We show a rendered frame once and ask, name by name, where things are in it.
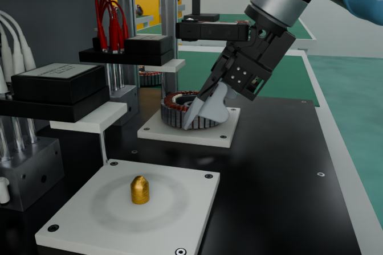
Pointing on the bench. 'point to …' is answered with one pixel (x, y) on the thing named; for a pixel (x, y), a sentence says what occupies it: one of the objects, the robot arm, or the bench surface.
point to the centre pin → (139, 190)
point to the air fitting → (4, 192)
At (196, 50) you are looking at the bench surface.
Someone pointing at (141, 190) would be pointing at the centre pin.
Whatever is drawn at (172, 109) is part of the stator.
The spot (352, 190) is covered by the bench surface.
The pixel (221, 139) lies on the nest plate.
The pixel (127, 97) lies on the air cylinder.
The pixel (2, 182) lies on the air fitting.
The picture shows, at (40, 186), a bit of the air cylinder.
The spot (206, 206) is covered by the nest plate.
